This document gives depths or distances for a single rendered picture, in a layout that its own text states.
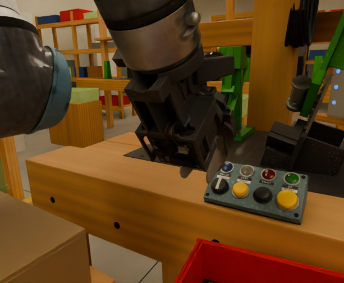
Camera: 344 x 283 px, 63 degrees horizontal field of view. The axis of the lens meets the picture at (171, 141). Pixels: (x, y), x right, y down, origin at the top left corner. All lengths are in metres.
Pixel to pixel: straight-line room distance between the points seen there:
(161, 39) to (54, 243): 0.25
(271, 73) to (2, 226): 0.86
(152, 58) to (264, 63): 0.80
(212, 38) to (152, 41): 0.95
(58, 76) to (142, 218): 0.31
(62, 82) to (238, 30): 0.84
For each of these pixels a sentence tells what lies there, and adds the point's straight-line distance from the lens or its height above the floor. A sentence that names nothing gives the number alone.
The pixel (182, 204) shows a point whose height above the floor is 0.89.
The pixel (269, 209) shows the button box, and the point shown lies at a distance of 0.45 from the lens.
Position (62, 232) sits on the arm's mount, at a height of 0.93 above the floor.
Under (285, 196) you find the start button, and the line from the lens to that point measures 0.45.
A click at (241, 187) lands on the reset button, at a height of 0.94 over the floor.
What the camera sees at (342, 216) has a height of 0.90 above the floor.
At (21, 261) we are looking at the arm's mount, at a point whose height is 0.93.
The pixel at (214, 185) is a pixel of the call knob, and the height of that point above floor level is 0.93.
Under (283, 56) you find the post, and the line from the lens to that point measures 1.00.
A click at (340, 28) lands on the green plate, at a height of 1.18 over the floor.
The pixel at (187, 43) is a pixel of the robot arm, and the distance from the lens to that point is 0.24.
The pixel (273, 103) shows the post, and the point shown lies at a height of 0.99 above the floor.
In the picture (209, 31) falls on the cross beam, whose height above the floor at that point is 1.24.
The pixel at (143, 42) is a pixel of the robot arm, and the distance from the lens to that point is 0.23.
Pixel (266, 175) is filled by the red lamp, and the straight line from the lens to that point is 0.47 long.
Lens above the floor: 1.13
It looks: 16 degrees down
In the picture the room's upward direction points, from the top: 1 degrees counter-clockwise
